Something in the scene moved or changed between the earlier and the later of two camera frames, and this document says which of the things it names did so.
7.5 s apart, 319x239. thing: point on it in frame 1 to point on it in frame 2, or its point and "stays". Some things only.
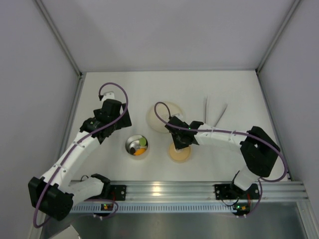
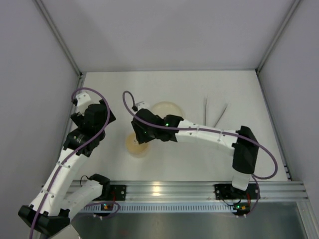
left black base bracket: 118,192 stays
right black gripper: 180,141 to 136,130
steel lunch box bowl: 133,141 to 139,155
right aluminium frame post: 295,3 stays
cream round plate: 154,120 stays
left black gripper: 123,117 to 107,112
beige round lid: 179,156 to 133,145
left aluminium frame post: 59,37 stays
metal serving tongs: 205,111 stays
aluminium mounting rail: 202,190 stays
